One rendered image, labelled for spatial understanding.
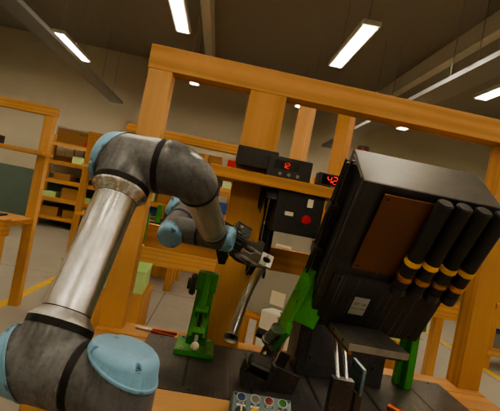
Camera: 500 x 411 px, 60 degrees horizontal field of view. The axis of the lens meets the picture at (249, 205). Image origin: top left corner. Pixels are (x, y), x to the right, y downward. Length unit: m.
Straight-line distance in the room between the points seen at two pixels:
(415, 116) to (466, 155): 11.30
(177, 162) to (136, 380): 0.40
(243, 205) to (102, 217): 0.85
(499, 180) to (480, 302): 0.48
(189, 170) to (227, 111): 10.57
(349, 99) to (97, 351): 1.32
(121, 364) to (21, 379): 0.16
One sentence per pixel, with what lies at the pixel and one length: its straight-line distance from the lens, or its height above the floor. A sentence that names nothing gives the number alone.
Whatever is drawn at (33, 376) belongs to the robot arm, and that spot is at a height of 1.10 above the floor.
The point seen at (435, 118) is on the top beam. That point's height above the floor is 1.89.
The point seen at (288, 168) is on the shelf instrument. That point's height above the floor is 1.58.
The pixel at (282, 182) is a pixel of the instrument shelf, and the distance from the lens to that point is 1.51.
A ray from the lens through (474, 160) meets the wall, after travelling 13.19.
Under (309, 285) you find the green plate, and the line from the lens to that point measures 1.29.
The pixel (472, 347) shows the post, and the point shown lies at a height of 1.05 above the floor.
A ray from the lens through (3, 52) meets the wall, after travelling 12.93.
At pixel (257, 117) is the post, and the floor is 1.75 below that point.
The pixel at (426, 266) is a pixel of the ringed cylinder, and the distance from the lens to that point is 1.20.
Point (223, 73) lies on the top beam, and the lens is 1.68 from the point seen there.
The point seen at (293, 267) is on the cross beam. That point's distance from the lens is 1.75.
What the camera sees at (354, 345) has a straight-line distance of 1.18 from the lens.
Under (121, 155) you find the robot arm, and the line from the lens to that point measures 0.90.
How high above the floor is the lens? 1.42
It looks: level
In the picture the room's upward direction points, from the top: 11 degrees clockwise
